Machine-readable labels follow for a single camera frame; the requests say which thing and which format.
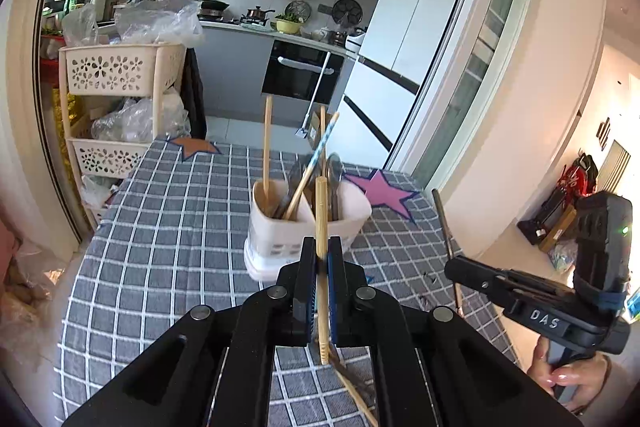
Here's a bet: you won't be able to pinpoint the black wok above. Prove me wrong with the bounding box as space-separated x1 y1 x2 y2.
198 0 229 21

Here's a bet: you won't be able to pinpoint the metal spoon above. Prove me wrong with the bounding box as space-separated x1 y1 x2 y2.
273 154 312 219
326 153 344 221

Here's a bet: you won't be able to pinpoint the bamboo chopstick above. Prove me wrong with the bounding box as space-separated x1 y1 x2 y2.
319 106 326 177
316 176 330 365
330 358 378 427
262 95 273 210

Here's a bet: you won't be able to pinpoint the clear plastic bags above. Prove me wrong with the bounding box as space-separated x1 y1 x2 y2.
114 0 205 48

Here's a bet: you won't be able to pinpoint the person right hand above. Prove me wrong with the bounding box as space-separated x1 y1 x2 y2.
527 336 610 412

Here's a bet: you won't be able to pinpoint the white refrigerator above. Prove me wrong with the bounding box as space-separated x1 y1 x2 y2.
326 0 458 168

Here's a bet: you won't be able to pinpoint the blue patterned chopstick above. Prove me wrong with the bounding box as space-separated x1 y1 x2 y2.
283 112 340 220

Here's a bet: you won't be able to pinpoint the black built-in oven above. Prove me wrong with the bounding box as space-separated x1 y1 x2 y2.
262 40 345 104

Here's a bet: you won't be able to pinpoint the beige plastic utensil holder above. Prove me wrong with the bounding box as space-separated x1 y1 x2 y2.
244 180 372 282

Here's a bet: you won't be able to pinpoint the cardboard box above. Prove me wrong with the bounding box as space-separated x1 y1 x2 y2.
307 111 320 150

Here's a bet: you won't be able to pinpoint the cooking pot with lid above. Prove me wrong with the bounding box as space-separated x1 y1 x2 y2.
241 6 274 25

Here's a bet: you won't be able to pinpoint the yellow bowl with greens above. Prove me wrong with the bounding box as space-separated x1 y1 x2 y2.
273 13 305 35

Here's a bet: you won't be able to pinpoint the black utensil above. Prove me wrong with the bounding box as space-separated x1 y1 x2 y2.
431 189 464 317

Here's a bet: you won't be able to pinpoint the grey checkered star tablecloth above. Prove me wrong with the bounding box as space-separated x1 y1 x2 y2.
52 136 522 427

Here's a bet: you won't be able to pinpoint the beige tiered storage cart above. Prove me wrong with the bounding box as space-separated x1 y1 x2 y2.
57 40 189 223

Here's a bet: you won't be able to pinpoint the white mop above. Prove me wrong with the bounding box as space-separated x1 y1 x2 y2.
295 51 331 139

